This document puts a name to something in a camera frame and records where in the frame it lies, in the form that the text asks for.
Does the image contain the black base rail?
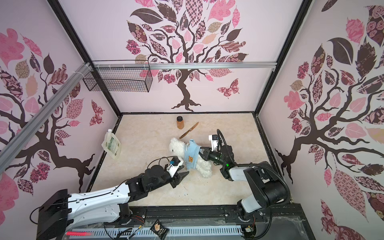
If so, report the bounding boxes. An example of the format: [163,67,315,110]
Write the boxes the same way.
[64,203,304,227]

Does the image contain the light blue bear hoodie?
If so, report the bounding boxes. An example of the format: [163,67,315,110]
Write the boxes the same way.
[184,140,201,170]

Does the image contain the left camera black cable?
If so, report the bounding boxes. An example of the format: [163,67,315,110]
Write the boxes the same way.
[146,155,176,170]

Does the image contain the left aluminium rail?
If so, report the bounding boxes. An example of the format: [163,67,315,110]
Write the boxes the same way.
[1,63,91,172]

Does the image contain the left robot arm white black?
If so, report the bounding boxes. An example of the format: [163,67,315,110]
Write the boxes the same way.
[36,164,189,240]

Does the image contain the white green refill pouch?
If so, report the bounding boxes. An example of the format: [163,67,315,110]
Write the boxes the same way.
[102,129,122,160]

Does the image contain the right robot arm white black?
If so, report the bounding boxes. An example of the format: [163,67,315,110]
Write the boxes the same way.
[199,146,291,215]

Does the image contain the aluminium rail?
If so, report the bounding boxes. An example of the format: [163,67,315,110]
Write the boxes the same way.
[1,63,91,172]
[94,62,277,70]

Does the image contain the black wire basket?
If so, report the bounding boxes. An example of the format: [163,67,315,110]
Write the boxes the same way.
[83,60,154,93]

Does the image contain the black corrugated cable hose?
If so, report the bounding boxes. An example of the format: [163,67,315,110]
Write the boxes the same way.
[216,128,291,208]

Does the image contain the small black brown packet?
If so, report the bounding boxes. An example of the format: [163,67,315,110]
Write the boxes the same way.
[150,220,170,240]

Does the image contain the white slotted cable duct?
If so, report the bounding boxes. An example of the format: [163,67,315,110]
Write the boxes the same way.
[65,226,243,240]

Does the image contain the rear aluminium rail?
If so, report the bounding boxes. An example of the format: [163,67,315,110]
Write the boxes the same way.
[94,62,277,70]

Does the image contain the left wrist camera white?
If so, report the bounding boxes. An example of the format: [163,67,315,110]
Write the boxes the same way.
[166,157,184,178]

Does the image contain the amber spice jar black lid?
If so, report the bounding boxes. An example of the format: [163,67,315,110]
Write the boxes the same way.
[177,116,185,130]

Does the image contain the wooden knife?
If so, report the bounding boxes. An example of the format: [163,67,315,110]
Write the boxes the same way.
[179,122,199,139]

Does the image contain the red marker pen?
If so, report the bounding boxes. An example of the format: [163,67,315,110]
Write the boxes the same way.
[66,232,93,237]

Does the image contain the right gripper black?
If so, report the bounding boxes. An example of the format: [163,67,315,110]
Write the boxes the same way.
[196,146,227,168]

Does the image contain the white teddy bear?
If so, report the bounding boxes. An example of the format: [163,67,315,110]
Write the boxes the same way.
[169,138,213,178]

